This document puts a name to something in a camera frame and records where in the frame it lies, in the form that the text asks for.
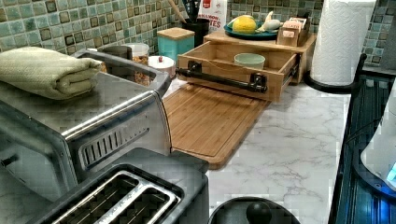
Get black paper towel holder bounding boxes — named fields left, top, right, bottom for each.
left=303, top=53, right=367, bottom=94

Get folded green towel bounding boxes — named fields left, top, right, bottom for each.
left=0, top=47, right=103, bottom=100

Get bamboo cutting board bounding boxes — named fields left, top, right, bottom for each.
left=163, top=84, right=269, bottom=170

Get black two-slot toaster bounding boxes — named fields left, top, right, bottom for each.
left=27, top=148, right=209, bottom=224

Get white red paper bag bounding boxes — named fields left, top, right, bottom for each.
left=198, top=0, right=227, bottom=33

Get black drawer handle bar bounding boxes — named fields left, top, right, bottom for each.
left=176, top=61, right=267, bottom=93

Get wooden drawer cabinet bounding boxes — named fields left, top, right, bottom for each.
left=204, top=31, right=317, bottom=84

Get small wooden tea box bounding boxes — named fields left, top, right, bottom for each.
left=276, top=15, right=310, bottom=47

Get black utensil holder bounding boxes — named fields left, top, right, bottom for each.
left=182, top=19, right=209, bottom=47

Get light green bowl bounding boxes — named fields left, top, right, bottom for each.
left=233, top=53, right=265, bottom=69

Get black pot lid with knob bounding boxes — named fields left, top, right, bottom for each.
left=207, top=197, right=301, bottom=224

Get yellow plush pineapple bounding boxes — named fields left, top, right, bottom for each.
left=227, top=15, right=257, bottom=34

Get clear cereal jar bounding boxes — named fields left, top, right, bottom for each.
left=126, top=43, right=151, bottom=86

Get stainless toaster oven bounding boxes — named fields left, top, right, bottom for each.
left=1, top=49, right=171, bottom=202

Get black kitchen utensils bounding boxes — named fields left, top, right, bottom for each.
left=182, top=0, right=201, bottom=22

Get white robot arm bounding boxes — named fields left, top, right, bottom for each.
left=361, top=85, right=396, bottom=190

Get white paper towel roll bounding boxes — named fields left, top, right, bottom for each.
left=310, top=0, right=376, bottom=84

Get teal canister with wooden lid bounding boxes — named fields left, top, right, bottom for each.
left=157, top=27, right=194, bottom=62

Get teal plate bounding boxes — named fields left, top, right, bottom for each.
left=223, top=25, right=277, bottom=41

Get wooden drawer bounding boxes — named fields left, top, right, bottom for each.
left=177, top=41, right=299, bottom=101

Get white sugar jar with lid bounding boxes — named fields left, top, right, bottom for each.
left=148, top=56, right=176, bottom=78

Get dark metal cup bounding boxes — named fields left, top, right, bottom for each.
left=102, top=46, right=132, bottom=60

